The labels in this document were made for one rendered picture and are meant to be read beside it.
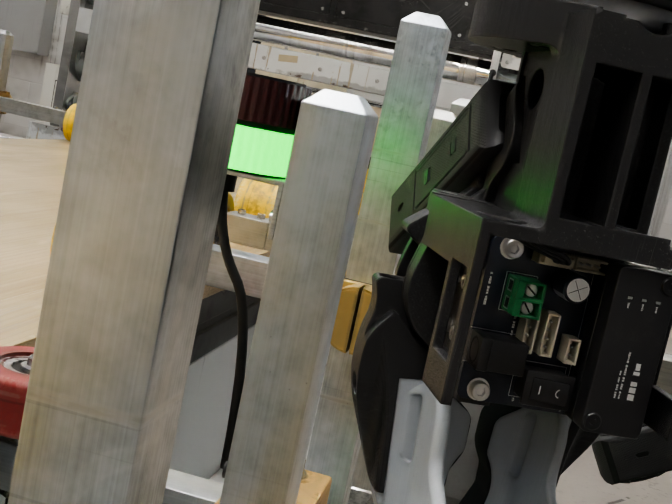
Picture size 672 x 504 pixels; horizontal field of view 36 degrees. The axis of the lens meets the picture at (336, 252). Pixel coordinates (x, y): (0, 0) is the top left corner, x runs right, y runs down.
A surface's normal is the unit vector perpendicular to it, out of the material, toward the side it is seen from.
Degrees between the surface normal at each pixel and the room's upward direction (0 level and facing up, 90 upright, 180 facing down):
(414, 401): 90
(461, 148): 91
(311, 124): 90
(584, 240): 90
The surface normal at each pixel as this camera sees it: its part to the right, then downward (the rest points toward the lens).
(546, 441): -0.94, -0.22
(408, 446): 0.14, 0.17
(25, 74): -0.25, 0.09
